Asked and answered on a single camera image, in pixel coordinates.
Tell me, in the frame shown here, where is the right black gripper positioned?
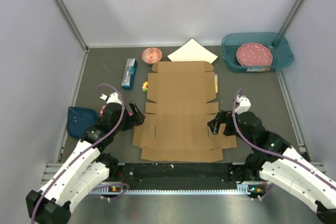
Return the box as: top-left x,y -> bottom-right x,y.
207,110 -> 254,145

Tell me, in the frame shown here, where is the brown cardboard box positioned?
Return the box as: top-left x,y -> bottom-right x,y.
133,61 -> 237,162

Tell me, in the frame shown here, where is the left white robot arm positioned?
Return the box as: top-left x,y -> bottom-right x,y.
26,101 -> 145,223

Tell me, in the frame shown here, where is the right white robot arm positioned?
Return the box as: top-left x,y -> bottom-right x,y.
207,110 -> 335,223

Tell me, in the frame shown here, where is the blue toothpaste box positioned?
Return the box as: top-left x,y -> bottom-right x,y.
121,58 -> 138,90

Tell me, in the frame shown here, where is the rainbow flower plush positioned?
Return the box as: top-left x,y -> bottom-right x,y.
142,81 -> 148,93

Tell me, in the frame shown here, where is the pink flower plush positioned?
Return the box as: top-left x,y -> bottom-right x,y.
100,104 -> 107,117

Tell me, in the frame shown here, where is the dark blue leaf dish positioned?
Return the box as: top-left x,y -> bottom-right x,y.
67,106 -> 98,139

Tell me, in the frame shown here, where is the red patterned bowl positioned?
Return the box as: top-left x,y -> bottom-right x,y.
141,47 -> 163,65

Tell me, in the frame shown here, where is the white square plate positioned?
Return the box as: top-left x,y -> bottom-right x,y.
167,38 -> 218,63

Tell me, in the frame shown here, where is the pink polka dot plate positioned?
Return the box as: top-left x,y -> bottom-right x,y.
236,42 -> 273,67

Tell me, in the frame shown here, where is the teal plastic bin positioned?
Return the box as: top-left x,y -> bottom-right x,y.
221,33 -> 293,73

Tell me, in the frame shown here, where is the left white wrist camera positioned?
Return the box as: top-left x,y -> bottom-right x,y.
100,92 -> 122,105

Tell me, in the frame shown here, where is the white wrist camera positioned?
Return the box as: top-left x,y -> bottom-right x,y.
100,92 -> 122,105
233,95 -> 251,115

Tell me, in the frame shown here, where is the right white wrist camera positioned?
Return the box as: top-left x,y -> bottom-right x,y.
233,95 -> 251,115

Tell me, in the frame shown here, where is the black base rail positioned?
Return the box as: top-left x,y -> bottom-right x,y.
109,163 -> 250,190

